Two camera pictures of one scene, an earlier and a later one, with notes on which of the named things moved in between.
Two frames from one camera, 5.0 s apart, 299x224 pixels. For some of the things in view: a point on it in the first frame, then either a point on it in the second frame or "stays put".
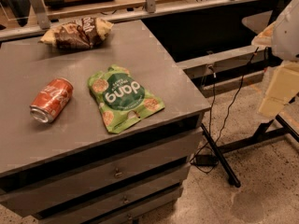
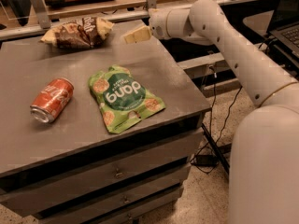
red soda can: (51, 100) stays put
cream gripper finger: (282, 88) -> (163, 23)
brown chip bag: (81, 34) stays put
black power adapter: (206, 160) stays put
